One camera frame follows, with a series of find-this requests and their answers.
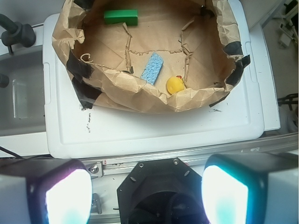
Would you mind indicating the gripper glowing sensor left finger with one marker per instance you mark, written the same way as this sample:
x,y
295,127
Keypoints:
x,y
44,191

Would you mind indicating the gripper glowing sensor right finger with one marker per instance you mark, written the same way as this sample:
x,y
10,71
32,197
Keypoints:
x,y
260,188

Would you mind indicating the white plastic bin lid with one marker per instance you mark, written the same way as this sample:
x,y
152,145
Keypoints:
x,y
75,132

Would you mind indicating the yellow rubber duck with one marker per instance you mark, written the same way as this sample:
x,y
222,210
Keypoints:
x,y
175,84

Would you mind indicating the blue sponge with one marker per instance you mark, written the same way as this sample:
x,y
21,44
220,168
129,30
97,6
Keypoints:
x,y
152,69

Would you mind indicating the green rectangular block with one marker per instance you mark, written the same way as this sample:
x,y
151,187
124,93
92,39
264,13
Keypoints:
x,y
128,16

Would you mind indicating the aluminium frame rail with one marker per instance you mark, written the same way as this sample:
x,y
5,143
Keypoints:
x,y
101,166

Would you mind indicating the black octagonal mount plate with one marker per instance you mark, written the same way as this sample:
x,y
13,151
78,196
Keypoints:
x,y
161,192

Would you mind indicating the black faucet handle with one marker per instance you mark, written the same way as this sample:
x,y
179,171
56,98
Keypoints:
x,y
16,33

